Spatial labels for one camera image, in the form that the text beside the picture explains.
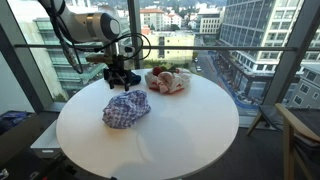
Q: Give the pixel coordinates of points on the wooden camera mount block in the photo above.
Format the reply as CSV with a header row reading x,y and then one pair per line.
x,y
98,58

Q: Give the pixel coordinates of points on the white cloth with red print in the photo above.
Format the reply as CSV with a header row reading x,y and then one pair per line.
x,y
170,81

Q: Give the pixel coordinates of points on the white plastic storage bin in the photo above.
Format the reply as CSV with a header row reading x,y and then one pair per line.
x,y
46,141

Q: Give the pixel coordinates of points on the blue fabric in box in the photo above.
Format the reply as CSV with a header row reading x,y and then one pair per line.
x,y
11,119

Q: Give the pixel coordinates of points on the purple checkered floral shirt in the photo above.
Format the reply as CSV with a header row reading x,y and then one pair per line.
x,y
126,108

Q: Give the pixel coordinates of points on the brown cardboard box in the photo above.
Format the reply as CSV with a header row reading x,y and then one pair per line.
x,y
16,140

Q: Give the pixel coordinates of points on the black chair cushion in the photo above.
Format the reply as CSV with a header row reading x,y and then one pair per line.
x,y
308,121

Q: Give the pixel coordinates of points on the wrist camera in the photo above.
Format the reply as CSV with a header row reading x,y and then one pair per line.
x,y
126,50

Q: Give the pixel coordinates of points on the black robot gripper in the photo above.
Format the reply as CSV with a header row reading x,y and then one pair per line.
x,y
117,74

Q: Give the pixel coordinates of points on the red toy strawberry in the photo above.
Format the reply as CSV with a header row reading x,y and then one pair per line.
x,y
156,71

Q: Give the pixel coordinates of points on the wooden chair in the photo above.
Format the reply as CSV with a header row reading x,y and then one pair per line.
x,y
293,133

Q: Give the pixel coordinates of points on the green toy leaves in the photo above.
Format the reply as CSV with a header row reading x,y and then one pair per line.
x,y
169,69

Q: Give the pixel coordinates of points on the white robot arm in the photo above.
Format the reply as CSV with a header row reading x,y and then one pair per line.
x,y
90,25

